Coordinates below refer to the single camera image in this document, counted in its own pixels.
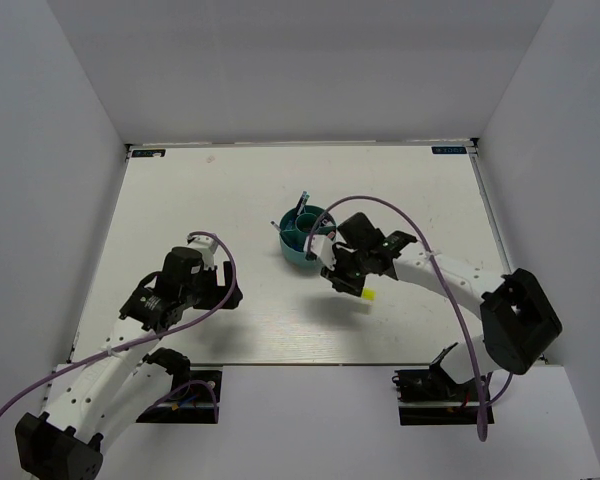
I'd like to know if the teal round desk organizer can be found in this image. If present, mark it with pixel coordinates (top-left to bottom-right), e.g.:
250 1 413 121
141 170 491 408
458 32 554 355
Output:
279 205 324 270

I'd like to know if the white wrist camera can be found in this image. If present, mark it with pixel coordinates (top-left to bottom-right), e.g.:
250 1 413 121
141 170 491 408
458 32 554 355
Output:
304 235 336 270
187 233 218 270

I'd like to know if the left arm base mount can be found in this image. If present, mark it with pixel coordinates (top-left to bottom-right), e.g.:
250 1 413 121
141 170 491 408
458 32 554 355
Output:
136 367 223 425

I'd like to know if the clear blue gel pen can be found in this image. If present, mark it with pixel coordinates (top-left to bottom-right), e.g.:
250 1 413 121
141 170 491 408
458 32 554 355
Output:
300 191 310 212

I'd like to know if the green pen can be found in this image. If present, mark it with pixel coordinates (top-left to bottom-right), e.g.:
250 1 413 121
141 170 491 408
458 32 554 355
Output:
294 191 309 218

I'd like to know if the right blue table label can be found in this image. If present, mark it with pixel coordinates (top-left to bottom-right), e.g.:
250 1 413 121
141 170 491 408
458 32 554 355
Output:
431 145 467 155

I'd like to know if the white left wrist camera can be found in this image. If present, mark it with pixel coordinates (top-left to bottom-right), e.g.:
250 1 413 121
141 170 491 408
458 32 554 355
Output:
187 233 218 270

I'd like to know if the yellow highlighter marker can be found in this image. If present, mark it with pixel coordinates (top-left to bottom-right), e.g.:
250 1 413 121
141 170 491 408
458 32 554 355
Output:
360 288 376 302

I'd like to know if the green highlighter marker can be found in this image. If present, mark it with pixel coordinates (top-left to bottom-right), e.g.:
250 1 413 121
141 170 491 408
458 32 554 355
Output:
316 215 337 236

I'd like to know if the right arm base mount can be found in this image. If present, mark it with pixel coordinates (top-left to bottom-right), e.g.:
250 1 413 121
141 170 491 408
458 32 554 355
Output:
391 368 479 426

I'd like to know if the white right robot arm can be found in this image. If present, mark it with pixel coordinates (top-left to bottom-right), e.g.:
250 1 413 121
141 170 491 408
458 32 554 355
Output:
305 213 563 399

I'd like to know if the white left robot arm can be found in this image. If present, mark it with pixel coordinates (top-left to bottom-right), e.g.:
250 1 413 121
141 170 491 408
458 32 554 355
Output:
15 232 242 479

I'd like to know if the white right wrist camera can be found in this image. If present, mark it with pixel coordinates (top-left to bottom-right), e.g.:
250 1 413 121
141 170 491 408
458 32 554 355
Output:
304 235 336 270

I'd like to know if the left blue table label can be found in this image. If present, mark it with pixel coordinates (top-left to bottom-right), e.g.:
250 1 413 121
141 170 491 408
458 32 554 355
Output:
131 149 166 158

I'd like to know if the blue table label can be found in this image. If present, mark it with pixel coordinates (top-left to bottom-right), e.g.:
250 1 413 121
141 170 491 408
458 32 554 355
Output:
131 149 166 158
431 145 467 155

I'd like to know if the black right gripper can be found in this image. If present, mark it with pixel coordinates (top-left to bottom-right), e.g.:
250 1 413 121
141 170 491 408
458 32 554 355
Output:
321 246 371 294

